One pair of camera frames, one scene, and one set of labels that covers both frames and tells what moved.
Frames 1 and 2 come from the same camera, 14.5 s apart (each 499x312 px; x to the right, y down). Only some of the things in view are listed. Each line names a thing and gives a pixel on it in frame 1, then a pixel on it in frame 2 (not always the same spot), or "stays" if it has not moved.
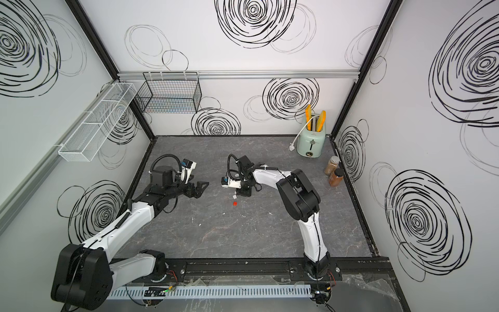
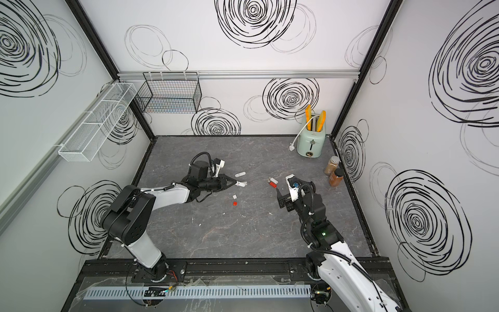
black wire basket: [175, 92] stays
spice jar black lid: [336, 177] stays
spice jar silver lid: [332, 165] stays
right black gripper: [241, 192] to [288, 201]
